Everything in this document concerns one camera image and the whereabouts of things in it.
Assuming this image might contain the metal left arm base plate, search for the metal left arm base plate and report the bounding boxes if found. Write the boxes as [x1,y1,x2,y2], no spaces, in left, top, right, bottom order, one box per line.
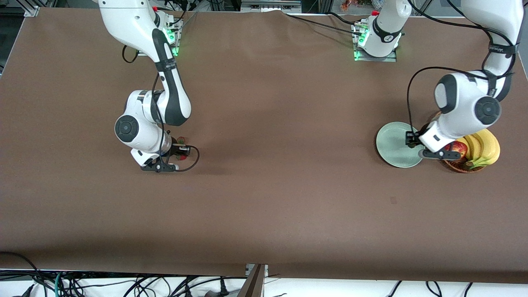
[353,23,398,62]

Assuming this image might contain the grey metal box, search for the grey metal box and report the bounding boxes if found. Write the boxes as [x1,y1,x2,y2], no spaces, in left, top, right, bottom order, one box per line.
[241,0,302,13]

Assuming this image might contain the pale green round plate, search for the pale green round plate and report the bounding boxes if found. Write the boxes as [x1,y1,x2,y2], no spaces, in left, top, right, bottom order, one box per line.
[376,121,426,169]

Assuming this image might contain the aluminium profile beam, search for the aluminium profile beam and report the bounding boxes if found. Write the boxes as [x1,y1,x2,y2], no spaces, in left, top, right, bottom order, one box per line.
[238,263,269,297]

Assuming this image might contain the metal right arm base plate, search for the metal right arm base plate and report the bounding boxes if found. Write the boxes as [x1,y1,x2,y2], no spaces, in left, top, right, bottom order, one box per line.
[165,16,183,57]

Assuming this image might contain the black cable on table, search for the black cable on table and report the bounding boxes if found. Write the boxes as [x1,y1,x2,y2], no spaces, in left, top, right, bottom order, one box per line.
[284,12,365,37]

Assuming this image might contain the black floor cable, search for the black floor cable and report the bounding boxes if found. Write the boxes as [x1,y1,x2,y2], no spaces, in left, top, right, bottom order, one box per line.
[0,251,46,297]

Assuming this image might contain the brown table cover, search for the brown table cover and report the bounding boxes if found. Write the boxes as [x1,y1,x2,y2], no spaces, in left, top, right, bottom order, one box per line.
[0,7,528,285]

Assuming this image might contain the red apple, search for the red apple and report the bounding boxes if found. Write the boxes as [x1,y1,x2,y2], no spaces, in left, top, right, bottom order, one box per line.
[445,141,468,160]

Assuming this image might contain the yellow banana bunch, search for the yellow banana bunch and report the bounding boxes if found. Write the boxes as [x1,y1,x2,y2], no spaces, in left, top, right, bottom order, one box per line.
[456,129,501,169]

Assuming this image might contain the brown wicker basket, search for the brown wicker basket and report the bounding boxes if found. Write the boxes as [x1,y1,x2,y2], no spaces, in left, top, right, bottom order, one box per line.
[431,111,489,174]

